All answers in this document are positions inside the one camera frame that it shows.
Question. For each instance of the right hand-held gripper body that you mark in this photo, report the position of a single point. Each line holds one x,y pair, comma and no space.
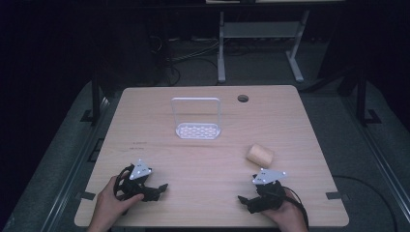
269,190

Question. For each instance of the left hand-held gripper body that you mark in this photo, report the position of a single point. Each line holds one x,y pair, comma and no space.
135,183

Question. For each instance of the person's right hand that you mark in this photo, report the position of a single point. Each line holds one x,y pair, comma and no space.
286,214

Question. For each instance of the person's left hand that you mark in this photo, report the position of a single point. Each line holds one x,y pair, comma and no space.
111,203

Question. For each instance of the beige bread roll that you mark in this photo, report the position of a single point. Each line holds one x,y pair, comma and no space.
259,155

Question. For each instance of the grey tape strip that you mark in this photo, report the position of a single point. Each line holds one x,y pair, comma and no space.
336,195
86,195

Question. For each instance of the white perforated rack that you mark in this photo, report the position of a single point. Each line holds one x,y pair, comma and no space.
197,130

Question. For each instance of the black table grommet hole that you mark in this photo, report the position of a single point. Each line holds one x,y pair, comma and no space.
243,98

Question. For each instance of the metal frame rail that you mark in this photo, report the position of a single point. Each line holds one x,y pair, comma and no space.
378,161
75,164

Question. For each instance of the black metal stand post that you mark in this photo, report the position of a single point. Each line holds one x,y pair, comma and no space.
361,96
95,96

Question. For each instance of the grey metal desk frame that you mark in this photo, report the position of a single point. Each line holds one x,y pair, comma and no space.
257,30

